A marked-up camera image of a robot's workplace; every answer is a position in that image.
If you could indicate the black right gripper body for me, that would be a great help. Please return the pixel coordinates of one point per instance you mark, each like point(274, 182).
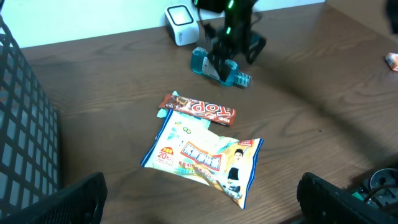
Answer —
point(237, 39)

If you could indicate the small orange tissue pack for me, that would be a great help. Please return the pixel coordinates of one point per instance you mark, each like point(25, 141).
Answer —
point(392, 61)

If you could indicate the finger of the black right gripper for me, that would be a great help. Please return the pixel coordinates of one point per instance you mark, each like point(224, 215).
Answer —
point(255, 46)
point(219, 57)

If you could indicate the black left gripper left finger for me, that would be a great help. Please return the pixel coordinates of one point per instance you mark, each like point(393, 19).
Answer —
point(82, 202)

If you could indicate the orange chocolate bar wrapper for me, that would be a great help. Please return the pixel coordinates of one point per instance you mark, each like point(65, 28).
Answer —
point(200, 109)

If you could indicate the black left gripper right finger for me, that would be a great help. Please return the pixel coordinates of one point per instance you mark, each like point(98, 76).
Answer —
point(323, 202)

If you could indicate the cream wet wipes pack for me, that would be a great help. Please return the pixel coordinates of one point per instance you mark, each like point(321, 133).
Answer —
point(185, 148)

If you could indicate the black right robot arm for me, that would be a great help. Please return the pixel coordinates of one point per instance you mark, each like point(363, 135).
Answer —
point(237, 13)

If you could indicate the white barcode scanner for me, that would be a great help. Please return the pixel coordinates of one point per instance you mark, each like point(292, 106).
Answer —
point(181, 26)

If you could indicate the grey plastic basket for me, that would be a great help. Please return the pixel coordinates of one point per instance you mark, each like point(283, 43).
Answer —
point(30, 164)

